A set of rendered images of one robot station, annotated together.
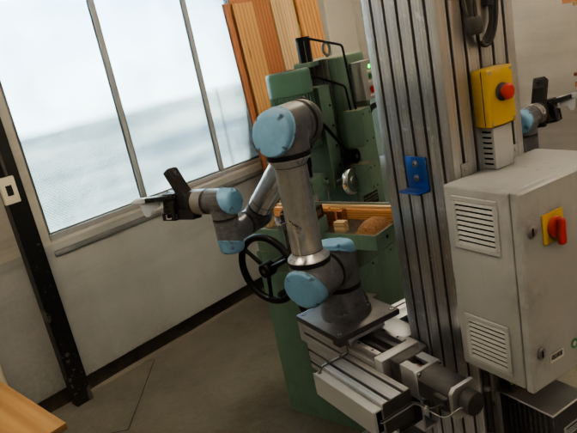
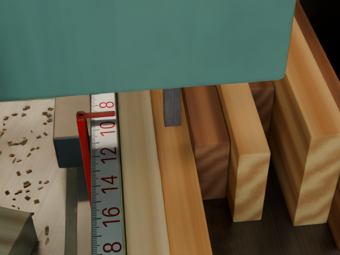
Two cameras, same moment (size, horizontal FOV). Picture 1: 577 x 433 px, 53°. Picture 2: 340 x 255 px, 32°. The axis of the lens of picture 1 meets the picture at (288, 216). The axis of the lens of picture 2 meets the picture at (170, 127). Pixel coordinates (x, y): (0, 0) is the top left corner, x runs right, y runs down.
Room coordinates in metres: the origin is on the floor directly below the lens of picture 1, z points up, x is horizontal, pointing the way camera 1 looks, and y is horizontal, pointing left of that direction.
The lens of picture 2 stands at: (2.53, 0.06, 1.17)
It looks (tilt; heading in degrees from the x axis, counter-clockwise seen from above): 43 degrees down; 223
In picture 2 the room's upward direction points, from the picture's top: 1 degrees counter-clockwise
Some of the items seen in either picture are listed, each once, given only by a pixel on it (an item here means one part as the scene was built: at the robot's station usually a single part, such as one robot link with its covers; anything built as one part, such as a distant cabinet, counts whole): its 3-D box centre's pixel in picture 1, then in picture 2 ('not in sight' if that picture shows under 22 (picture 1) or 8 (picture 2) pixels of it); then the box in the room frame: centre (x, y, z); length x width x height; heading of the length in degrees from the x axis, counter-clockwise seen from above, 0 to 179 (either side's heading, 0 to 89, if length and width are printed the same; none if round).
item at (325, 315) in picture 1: (343, 296); not in sight; (1.59, -0.11, 0.87); 0.15 x 0.15 x 0.10
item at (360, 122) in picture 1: (360, 126); not in sight; (2.41, -0.36, 1.23); 0.09 x 0.08 x 0.15; 139
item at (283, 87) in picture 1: (294, 110); not in sight; (2.35, -0.11, 1.35); 0.18 x 0.18 x 0.31
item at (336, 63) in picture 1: (341, 139); not in sight; (2.57, -0.30, 1.16); 0.22 x 0.22 x 0.72; 49
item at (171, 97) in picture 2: not in sight; (171, 86); (2.35, -0.11, 0.97); 0.01 x 0.01 x 0.05; 49
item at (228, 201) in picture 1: (221, 202); not in sight; (1.63, 0.18, 1.21); 0.11 x 0.08 x 0.09; 54
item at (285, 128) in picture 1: (299, 207); not in sight; (1.48, -0.03, 1.19); 0.15 x 0.12 x 0.55; 144
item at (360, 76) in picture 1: (363, 80); not in sight; (2.50, -0.42, 1.40); 0.10 x 0.06 x 0.16; 139
